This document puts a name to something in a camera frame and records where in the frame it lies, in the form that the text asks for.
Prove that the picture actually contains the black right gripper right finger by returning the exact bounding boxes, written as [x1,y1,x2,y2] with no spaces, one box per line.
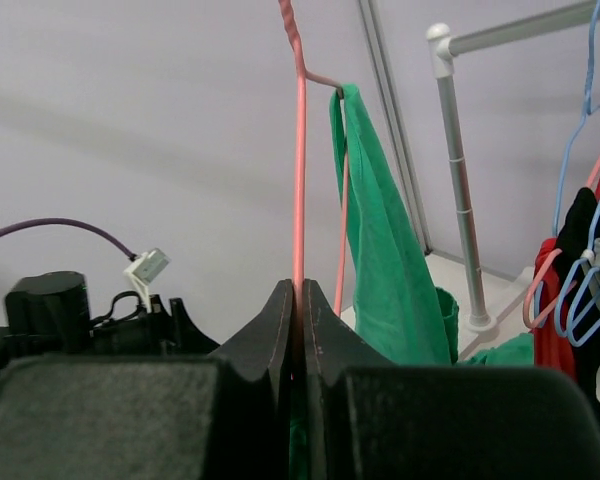
[303,279,393,479]

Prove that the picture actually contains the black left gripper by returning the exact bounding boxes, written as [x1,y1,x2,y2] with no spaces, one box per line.
[87,291,220,356]

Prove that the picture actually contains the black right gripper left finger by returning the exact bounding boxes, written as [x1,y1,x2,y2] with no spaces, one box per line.
[210,280,294,479]

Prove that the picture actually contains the green tank top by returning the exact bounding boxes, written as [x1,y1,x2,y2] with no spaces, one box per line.
[287,83,536,480]

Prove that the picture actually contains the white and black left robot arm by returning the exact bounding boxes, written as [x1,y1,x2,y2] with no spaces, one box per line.
[0,271,219,371]

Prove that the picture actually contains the red tank top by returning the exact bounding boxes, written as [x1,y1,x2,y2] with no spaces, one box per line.
[530,178,600,382]

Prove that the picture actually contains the black tank top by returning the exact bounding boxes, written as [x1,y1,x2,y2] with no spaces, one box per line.
[553,187,600,400]

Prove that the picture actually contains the silver and white clothes rack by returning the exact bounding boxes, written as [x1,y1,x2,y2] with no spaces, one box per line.
[426,1,600,333]

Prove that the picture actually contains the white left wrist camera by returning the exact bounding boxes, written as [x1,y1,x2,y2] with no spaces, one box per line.
[123,248,171,312]

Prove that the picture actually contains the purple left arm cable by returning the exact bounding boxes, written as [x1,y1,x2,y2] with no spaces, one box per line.
[0,217,134,260]

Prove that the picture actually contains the blue wire hanger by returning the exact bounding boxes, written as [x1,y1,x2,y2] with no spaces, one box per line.
[549,0,600,346]
[565,202,600,347]

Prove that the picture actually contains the aluminium left frame post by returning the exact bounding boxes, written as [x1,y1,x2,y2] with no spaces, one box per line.
[357,0,432,255]

